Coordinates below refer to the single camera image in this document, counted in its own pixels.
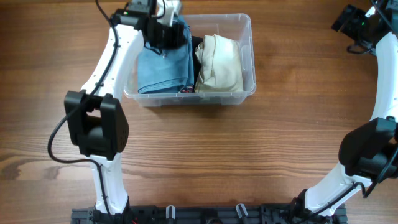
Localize blue denim jeans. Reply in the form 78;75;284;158
137;17;194;94

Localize black garment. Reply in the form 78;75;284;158
192;36;203;86

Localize red plaid shirt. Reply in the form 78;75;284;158
180;85;195;93

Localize cream cloth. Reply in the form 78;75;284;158
195;34;243;93

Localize clear plastic storage bin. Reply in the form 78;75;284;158
124;13;256;107

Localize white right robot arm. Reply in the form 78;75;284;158
287;0;397;223

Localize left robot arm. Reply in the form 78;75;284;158
64;1;183;223

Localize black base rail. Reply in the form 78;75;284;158
70;203;348;224

